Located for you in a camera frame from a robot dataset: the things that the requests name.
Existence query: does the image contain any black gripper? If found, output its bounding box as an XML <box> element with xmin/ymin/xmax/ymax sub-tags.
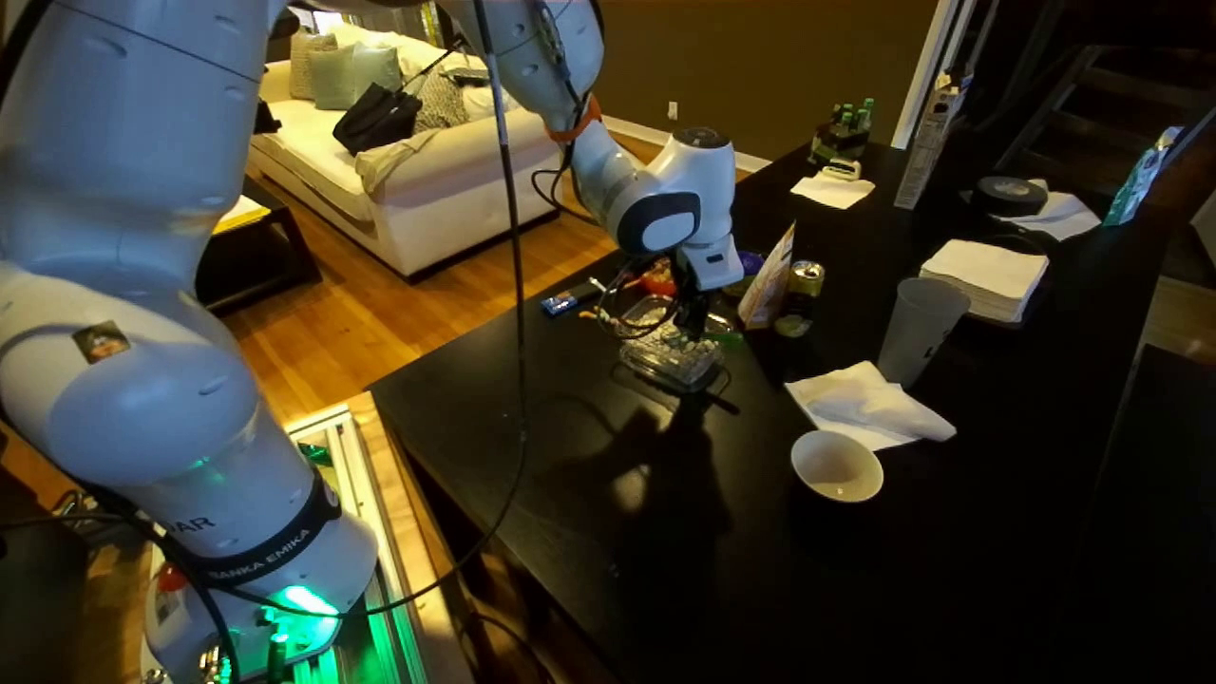
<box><xmin>665</xmin><ymin>242</ymin><xmax>721</xmax><ymax>351</ymax></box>

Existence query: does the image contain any white round bowl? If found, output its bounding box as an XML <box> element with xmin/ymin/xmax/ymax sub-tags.
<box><xmin>787</xmin><ymin>427</ymin><xmax>889</xmax><ymax>510</ymax></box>

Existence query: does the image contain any pale seeds pile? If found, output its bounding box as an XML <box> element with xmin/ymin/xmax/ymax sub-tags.
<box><xmin>641</xmin><ymin>339</ymin><xmax>721</xmax><ymax>387</ymax></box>

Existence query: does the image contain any clear rectangular plastic container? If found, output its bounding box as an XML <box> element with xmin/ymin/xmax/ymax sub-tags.
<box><xmin>618</xmin><ymin>320</ymin><xmax>737</xmax><ymax>402</ymax></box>

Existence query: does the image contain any white plastic bottle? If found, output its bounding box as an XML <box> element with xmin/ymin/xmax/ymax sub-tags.
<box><xmin>735</xmin><ymin>221</ymin><xmax>802</xmax><ymax>334</ymax></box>

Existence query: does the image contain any small green gold can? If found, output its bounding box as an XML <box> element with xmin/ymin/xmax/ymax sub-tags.
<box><xmin>787</xmin><ymin>254</ymin><xmax>827</xmax><ymax>305</ymax></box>

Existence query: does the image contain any blue snack bar wrapper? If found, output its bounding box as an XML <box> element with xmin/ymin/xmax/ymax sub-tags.
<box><xmin>541</xmin><ymin>288</ymin><xmax>599</xmax><ymax>320</ymax></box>

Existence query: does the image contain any flat white paper napkin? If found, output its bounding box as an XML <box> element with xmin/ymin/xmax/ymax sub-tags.
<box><xmin>792</xmin><ymin>163</ymin><xmax>877</xmax><ymax>215</ymax></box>

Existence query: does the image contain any crumpled white napkin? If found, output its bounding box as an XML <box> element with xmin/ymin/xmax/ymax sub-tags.
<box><xmin>778</xmin><ymin>359</ymin><xmax>963</xmax><ymax>458</ymax></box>

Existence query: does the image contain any translucent grey plastic cup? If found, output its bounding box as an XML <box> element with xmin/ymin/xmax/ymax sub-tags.
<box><xmin>875</xmin><ymin>274</ymin><xmax>972</xmax><ymax>387</ymax></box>

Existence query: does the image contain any green bottles pack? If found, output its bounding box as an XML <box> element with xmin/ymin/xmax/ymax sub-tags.
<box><xmin>811</xmin><ymin>97</ymin><xmax>881</xmax><ymax>168</ymax></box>

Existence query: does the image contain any stack of white napkins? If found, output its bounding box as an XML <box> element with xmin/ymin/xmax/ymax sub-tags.
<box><xmin>917</xmin><ymin>235</ymin><xmax>1053</xmax><ymax>329</ymax></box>

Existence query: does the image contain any white sofa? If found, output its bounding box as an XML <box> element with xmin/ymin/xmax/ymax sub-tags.
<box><xmin>245</xmin><ymin>22</ymin><xmax>568</xmax><ymax>280</ymax></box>

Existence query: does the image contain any black round disc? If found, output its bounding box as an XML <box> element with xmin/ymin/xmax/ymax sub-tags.
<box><xmin>972</xmin><ymin>170</ymin><xmax>1053</xmax><ymax>216</ymax></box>

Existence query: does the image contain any white napkin under disc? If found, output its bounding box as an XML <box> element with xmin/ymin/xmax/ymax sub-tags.
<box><xmin>992</xmin><ymin>187</ymin><xmax>1107</xmax><ymax>242</ymax></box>

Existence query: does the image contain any black bag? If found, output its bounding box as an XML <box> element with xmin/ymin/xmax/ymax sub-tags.
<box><xmin>332</xmin><ymin>79</ymin><xmax>425</xmax><ymax>161</ymax></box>

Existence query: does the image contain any black coffee table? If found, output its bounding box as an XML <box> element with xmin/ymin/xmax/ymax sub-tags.
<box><xmin>194</xmin><ymin>187</ymin><xmax>322</xmax><ymax>320</ymax></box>

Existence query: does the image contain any pale green pillow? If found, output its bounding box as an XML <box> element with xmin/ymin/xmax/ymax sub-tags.
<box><xmin>284</xmin><ymin>30</ymin><xmax>408</xmax><ymax>111</ymax></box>

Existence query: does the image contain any dark wooden staircase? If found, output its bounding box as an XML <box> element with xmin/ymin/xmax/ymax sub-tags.
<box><xmin>1000</xmin><ymin>33</ymin><xmax>1216</xmax><ymax>182</ymax></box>

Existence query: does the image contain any white book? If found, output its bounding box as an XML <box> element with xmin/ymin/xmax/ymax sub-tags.
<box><xmin>204</xmin><ymin>193</ymin><xmax>273</xmax><ymax>241</ymax></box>

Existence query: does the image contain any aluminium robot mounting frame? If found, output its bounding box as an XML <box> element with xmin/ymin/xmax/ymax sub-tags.
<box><xmin>283</xmin><ymin>401</ymin><xmax>441</xmax><ymax>684</ymax></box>

